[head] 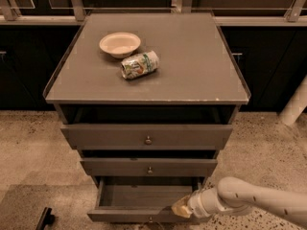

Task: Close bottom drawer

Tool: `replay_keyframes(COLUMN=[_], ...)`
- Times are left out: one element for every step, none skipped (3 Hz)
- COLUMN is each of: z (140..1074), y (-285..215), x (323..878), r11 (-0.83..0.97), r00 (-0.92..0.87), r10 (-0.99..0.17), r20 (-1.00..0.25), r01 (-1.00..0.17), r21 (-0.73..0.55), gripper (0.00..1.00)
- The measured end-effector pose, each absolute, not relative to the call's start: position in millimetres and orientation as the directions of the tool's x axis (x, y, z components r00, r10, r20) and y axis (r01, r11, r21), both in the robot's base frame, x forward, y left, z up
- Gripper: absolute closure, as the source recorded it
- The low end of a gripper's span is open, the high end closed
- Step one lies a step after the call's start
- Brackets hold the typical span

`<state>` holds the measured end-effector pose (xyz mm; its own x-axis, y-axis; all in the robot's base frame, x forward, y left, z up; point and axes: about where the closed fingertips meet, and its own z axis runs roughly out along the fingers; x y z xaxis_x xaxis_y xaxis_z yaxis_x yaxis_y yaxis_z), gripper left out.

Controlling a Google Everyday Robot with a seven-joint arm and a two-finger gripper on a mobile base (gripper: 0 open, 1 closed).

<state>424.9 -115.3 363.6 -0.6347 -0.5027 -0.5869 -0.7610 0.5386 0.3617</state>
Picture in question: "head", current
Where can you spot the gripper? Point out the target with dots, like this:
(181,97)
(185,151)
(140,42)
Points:
(194,204)

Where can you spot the grey bottom drawer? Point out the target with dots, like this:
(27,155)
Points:
(129,199)

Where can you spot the grey drawer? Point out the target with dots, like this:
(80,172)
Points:
(136,166)
(129,199)
(146,137)

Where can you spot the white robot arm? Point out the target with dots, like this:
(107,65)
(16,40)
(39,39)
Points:
(235,197)

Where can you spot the grey drawer cabinet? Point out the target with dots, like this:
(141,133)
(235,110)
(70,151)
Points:
(197,82)

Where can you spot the grey middle drawer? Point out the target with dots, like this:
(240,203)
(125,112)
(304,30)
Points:
(136,166)

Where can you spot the grey top drawer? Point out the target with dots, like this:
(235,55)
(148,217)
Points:
(146,137)

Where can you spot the black object on floor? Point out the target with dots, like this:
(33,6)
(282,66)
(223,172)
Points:
(46,218)

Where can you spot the crushed soda can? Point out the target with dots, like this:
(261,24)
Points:
(139,65)

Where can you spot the white bowl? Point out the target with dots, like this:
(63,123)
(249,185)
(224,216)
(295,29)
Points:
(120,45)

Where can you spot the white cylindrical post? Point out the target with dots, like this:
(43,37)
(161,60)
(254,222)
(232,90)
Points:
(296,105)

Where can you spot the metal window railing frame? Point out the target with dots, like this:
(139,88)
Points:
(255,13)

